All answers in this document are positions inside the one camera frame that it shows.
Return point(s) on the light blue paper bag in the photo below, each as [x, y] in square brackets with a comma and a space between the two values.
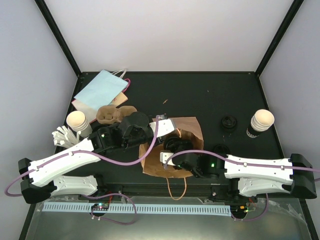
[101, 90]

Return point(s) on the brown pulp cup carrier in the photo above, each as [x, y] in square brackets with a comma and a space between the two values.
[110, 114]

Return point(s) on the white plastic cutlery bundle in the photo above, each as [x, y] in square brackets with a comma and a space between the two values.
[64, 137]

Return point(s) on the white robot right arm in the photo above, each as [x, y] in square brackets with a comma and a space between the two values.
[249, 177]

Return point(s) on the light blue cable duct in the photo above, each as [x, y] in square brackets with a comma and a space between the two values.
[122, 208]

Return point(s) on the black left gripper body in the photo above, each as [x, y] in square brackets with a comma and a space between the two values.
[160, 140]

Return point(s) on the left paper cup stack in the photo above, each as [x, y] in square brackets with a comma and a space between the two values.
[78, 122]

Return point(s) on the black coffee cup lid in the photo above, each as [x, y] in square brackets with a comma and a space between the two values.
[221, 149]

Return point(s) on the black lid stack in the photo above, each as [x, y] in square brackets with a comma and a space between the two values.
[228, 123]

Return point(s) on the small brown paper bag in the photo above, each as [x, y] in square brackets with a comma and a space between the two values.
[119, 99]

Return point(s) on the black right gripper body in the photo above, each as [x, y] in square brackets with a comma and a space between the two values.
[196, 173]

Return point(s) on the right paper cup stack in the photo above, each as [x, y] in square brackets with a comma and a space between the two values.
[260, 122]

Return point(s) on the black aluminium rail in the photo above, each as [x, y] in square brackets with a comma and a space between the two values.
[206, 191]

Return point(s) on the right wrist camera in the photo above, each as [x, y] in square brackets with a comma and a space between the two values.
[165, 157]

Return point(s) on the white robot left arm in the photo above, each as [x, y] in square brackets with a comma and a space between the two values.
[44, 178]

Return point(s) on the paper cup stack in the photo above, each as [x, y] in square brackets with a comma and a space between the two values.
[260, 122]
[78, 122]

